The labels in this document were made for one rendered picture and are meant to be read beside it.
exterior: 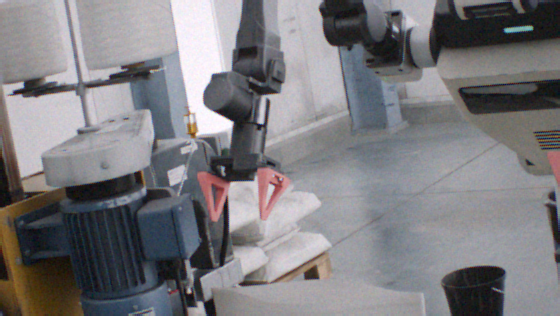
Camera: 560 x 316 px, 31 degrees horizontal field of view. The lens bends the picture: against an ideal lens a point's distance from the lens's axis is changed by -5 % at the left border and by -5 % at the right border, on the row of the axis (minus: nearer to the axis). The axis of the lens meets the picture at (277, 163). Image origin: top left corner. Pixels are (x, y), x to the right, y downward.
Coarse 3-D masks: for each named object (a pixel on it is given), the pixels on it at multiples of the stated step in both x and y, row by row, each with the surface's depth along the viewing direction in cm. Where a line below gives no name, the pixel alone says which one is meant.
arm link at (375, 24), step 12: (324, 0) 197; (336, 0) 196; (348, 0) 195; (360, 0) 195; (372, 0) 197; (324, 12) 200; (336, 12) 200; (360, 12) 196; (372, 12) 197; (324, 24) 200; (360, 24) 196; (372, 24) 197; (384, 24) 201; (324, 36) 201; (336, 36) 200; (372, 36) 197
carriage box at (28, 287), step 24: (24, 192) 184; (48, 192) 176; (0, 216) 166; (0, 240) 167; (48, 264) 175; (0, 288) 170; (24, 288) 169; (48, 288) 175; (72, 288) 180; (24, 312) 169; (48, 312) 174; (72, 312) 179
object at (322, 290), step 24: (216, 288) 205; (240, 288) 203; (264, 288) 202; (288, 288) 202; (312, 288) 200; (336, 288) 197; (360, 288) 192; (216, 312) 207; (240, 312) 201; (264, 312) 192; (288, 312) 187; (312, 312) 185; (336, 312) 184; (360, 312) 183; (384, 312) 182; (408, 312) 180
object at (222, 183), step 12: (228, 168) 172; (204, 180) 169; (216, 180) 171; (228, 180) 173; (240, 180) 172; (252, 180) 171; (204, 192) 169; (216, 192) 173; (216, 204) 171; (216, 216) 170
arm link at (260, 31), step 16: (256, 0) 172; (272, 0) 174; (256, 16) 172; (272, 16) 173; (240, 32) 173; (256, 32) 171; (272, 32) 172; (240, 48) 172; (256, 48) 172; (272, 48) 171; (240, 64) 172; (256, 64) 170; (256, 80) 171
